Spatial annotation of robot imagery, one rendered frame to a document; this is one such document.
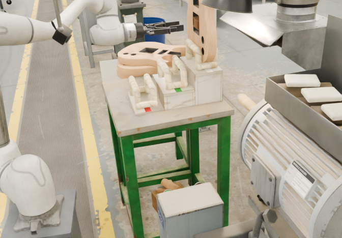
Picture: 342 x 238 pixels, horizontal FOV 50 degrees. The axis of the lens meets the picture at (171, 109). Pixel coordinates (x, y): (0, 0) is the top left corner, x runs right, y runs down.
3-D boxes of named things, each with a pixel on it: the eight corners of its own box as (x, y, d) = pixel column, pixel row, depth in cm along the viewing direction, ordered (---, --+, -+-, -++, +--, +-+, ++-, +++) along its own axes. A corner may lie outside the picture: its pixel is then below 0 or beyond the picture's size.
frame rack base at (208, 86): (223, 100, 190) (223, 69, 182) (195, 106, 187) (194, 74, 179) (205, 81, 214) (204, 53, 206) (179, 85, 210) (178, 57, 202)
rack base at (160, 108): (165, 110, 184) (165, 108, 184) (135, 116, 181) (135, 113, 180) (153, 89, 208) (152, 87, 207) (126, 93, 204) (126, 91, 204)
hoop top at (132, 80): (140, 94, 181) (139, 88, 179) (134, 95, 180) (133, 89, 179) (134, 80, 198) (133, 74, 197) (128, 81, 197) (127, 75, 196)
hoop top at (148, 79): (157, 92, 183) (156, 86, 181) (150, 93, 182) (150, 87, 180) (149, 77, 200) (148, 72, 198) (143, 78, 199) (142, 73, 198)
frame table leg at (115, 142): (130, 205, 260) (114, 88, 219) (122, 207, 259) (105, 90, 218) (129, 200, 265) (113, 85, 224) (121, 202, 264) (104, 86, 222)
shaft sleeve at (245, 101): (263, 126, 104) (271, 130, 105) (269, 117, 103) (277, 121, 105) (235, 100, 119) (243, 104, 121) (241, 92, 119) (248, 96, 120)
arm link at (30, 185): (34, 222, 144) (21, 177, 134) (5, 206, 153) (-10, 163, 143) (65, 198, 156) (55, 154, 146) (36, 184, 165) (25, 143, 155)
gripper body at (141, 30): (134, 36, 183) (152, 34, 185) (137, 41, 175) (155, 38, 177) (132, 21, 179) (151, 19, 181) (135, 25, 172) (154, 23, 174)
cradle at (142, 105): (158, 106, 185) (158, 100, 183) (136, 110, 183) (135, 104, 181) (157, 103, 188) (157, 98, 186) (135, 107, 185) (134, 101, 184)
